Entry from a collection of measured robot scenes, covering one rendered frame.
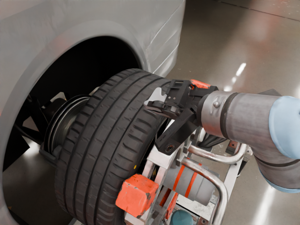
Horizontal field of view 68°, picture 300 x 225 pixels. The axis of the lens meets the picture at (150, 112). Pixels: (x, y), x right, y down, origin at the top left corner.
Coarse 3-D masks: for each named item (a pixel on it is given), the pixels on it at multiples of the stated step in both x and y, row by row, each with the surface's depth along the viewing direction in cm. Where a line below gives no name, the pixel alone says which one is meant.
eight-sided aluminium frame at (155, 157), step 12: (192, 144) 108; (156, 156) 62; (168, 156) 61; (144, 168) 63; (168, 168) 62; (156, 180) 62; (156, 204) 101; (168, 204) 102; (132, 216) 64; (144, 216) 63; (156, 216) 98
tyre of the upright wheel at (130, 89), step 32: (96, 96) 69; (128, 96) 69; (96, 128) 65; (128, 128) 63; (64, 160) 66; (96, 160) 63; (128, 160) 60; (64, 192) 70; (96, 192) 62; (96, 224) 67
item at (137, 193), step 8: (136, 176) 61; (144, 176) 63; (128, 184) 55; (136, 184) 56; (144, 184) 58; (152, 184) 60; (120, 192) 56; (128, 192) 55; (136, 192) 54; (144, 192) 54; (152, 192) 56; (120, 200) 56; (128, 200) 55; (136, 200) 54; (144, 200) 54; (152, 200) 60; (128, 208) 55; (136, 208) 54; (144, 208) 55; (136, 216) 54
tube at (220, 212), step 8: (176, 160) 72; (184, 160) 73; (192, 168) 71; (200, 168) 71; (208, 176) 69; (216, 176) 69; (216, 184) 68; (224, 184) 68; (224, 192) 65; (224, 200) 64; (224, 208) 62; (216, 216) 61; (216, 224) 60
